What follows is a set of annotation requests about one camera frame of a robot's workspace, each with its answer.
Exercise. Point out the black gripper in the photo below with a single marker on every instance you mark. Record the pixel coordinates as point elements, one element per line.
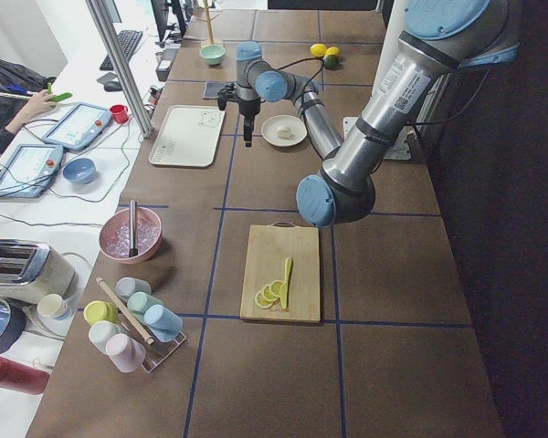
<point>247,108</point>

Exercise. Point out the beige round plate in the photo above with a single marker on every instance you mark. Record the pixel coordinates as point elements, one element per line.
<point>283,131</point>

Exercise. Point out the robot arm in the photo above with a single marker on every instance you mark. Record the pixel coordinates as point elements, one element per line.
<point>439,38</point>
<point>258,82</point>

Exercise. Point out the white bear tray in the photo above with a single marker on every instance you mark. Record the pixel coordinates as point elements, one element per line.
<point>188,137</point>

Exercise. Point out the person's hand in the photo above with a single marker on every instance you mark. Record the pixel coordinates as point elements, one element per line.
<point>39,103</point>

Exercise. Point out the grey folded cloth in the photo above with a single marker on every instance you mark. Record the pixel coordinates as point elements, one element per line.
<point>215,89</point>

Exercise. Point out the mint green bowl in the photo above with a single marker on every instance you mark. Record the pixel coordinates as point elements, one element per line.
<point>212,54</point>

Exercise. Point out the upper yellow lemon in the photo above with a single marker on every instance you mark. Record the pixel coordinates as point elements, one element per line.
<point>318,50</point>

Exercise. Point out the yellow lemon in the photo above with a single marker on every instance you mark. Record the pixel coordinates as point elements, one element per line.
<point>318,50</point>
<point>332,52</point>

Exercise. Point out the green avocado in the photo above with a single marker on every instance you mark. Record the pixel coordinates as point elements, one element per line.
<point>331,62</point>

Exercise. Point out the black box with label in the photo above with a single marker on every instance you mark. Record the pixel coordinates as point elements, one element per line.
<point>165,61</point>

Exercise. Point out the wooden mug stand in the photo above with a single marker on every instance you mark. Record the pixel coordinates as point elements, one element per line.
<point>210,39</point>

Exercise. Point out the lower yellow lemon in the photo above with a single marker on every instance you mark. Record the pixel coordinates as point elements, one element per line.
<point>332,52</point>

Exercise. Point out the bamboo cutting board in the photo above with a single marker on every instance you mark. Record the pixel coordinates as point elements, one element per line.
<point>268,247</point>

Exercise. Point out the red mug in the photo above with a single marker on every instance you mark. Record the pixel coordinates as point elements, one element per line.
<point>119,113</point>

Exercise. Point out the black computer mouse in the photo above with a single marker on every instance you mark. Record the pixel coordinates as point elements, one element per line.
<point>112,86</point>

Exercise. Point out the black keyboard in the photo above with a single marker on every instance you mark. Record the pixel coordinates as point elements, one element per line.
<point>129,41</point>

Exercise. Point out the far teach pendant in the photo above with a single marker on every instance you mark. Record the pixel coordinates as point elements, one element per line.
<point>79,127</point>

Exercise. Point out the teach pendant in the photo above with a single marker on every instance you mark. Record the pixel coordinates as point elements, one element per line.
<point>79,127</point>
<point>30,170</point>

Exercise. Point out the lemon slice inner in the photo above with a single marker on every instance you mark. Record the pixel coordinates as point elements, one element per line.
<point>276,286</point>

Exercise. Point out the lemon slice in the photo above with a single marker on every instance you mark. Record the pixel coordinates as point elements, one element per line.
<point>263,302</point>
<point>267,292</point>
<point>276,286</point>

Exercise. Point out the lemon slice middle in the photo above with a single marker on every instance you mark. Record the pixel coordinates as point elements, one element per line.
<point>267,292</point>

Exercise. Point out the blue bowl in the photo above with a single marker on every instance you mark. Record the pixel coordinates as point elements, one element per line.
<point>80,171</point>

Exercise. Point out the steel black-tipped tongs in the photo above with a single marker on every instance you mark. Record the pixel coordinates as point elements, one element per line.
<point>133,249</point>

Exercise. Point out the pink bowl with ice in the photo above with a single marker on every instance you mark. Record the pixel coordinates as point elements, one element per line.
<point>114,236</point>

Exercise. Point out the lemon slice outer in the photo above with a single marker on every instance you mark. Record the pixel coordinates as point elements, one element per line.
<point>263,302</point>

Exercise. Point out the mint green cup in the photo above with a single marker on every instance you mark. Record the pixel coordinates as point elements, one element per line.
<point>139,302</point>

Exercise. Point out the light blue cup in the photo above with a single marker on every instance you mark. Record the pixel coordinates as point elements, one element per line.
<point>164,324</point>

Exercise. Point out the near teach pendant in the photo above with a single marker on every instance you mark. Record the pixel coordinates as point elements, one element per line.
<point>30,170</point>

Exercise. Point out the yellow cup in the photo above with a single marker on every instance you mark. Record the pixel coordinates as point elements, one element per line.
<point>98,310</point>

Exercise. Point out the white cup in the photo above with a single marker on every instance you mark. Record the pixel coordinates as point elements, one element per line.
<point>101,332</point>

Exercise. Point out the pink cup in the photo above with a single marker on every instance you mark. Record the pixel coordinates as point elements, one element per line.
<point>125,353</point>

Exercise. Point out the cream toaster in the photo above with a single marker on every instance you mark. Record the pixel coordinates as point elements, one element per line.
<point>31,270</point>

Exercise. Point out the blue-lidded pot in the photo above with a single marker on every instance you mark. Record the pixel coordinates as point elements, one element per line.
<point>12,324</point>

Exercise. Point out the red bottle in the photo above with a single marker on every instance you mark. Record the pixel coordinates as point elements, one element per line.
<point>15,376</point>

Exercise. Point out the aluminium frame post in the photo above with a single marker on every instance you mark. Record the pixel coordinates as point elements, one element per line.
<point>104,25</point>

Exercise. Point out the white wire cup rack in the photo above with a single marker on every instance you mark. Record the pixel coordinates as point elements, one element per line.
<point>156,351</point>

